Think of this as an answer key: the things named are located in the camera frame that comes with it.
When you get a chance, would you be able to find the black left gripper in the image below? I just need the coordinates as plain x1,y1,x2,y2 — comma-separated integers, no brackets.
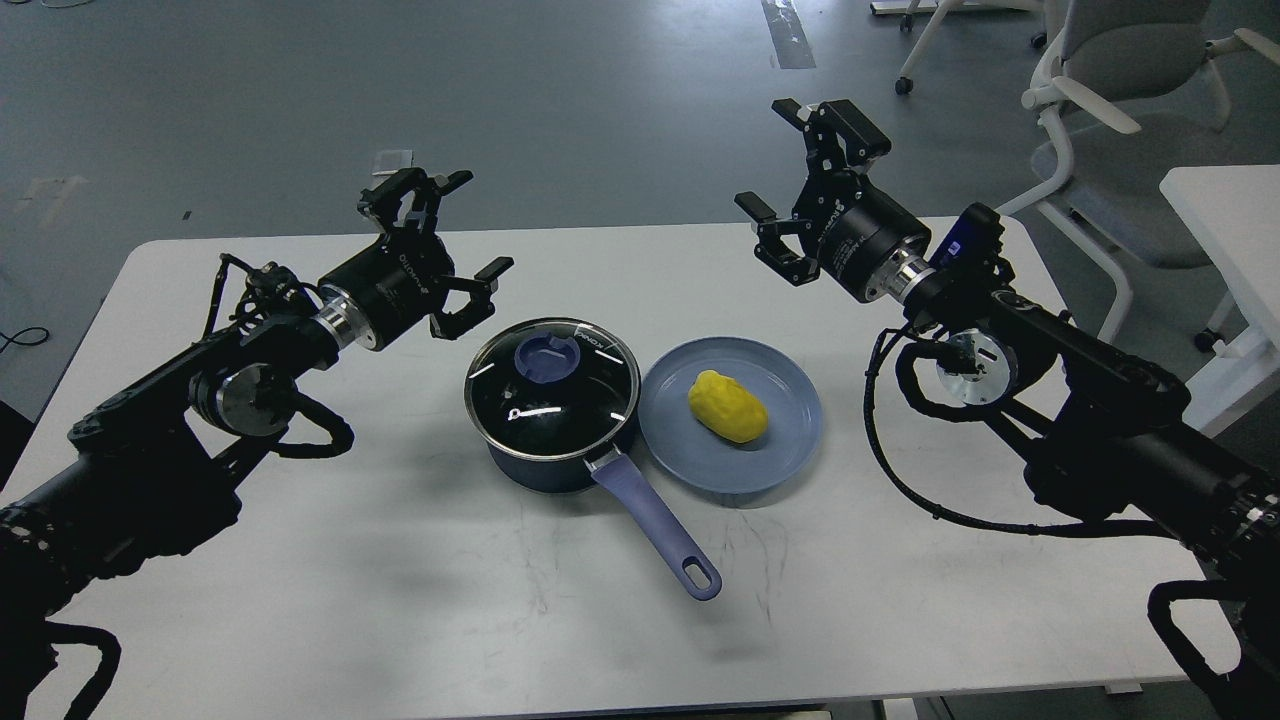
321,168,515,351

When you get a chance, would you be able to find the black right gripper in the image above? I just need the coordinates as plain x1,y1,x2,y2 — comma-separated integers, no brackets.
733,97,931,304

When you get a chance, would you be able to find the glass pot lid purple knob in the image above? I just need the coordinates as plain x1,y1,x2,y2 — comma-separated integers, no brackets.
463,316,643,462

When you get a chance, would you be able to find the yellow potato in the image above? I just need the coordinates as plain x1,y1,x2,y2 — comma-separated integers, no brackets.
687,369,769,445

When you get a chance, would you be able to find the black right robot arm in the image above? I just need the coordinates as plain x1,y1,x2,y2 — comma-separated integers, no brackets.
735,97,1279,719

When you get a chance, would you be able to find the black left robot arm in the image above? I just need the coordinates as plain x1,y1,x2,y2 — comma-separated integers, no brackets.
1,167,513,719

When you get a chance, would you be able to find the white rolling chair base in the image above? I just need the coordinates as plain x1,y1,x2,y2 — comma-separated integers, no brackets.
870,0,1061,97

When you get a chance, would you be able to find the blue plate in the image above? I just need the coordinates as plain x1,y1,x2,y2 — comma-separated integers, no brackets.
639,337,824,498

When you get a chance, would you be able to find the grey office chair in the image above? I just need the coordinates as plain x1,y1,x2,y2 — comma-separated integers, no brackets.
1000,1,1277,342

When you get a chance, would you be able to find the white side table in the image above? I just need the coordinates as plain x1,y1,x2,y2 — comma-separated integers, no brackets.
1160,164,1279,436

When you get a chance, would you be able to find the dark blue saucepan purple handle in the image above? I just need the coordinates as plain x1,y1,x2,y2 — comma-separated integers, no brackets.
463,316,723,602

